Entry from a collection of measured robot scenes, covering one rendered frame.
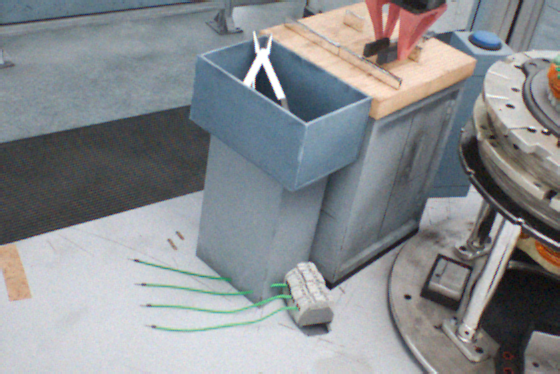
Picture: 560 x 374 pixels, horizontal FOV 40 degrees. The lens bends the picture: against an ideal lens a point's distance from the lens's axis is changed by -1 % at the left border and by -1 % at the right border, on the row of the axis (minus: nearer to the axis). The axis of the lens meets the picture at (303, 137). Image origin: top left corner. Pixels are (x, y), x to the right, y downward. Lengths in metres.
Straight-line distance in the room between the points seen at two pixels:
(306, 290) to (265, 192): 0.15
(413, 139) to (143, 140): 1.71
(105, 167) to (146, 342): 1.58
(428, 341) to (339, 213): 0.18
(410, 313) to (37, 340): 0.44
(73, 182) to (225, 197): 1.50
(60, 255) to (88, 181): 1.40
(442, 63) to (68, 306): 0.53
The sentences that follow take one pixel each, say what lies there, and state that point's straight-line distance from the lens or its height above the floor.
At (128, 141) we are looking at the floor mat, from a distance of 2.58.
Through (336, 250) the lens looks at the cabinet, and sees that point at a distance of 0.96.
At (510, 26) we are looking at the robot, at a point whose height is 1.00.
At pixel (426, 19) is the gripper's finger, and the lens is 0.90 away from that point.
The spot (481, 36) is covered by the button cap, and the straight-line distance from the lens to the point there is 1.12.
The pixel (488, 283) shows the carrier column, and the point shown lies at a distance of 0.89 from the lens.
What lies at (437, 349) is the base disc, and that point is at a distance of 0.95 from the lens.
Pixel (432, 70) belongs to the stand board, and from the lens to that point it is 0.93.
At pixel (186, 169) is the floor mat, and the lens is 2.47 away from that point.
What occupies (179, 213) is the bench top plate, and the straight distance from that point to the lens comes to 1.08.
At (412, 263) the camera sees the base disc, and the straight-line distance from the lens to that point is 1.05.
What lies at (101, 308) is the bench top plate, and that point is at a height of 0.78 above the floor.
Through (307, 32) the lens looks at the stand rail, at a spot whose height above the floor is 1.07.
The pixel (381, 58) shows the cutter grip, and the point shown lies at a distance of 0.87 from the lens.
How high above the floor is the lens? 1.46
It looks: 32 degrees down
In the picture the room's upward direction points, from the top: 12 degrees clockwise
